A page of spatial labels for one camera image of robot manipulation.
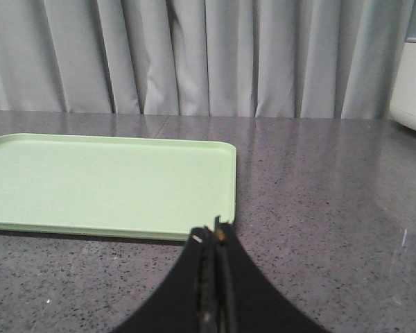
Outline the light green plastic tray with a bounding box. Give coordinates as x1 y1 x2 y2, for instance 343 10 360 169
0 133 236 241

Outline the white appliance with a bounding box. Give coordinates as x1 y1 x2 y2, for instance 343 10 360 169
390 37 416 131

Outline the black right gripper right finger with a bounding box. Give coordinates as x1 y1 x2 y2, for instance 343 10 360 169
214 216 326 332

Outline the grey pleated curtain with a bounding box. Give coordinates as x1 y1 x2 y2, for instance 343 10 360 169
0 1 416 119

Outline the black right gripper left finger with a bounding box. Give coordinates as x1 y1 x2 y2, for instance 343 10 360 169
114 227 215 332

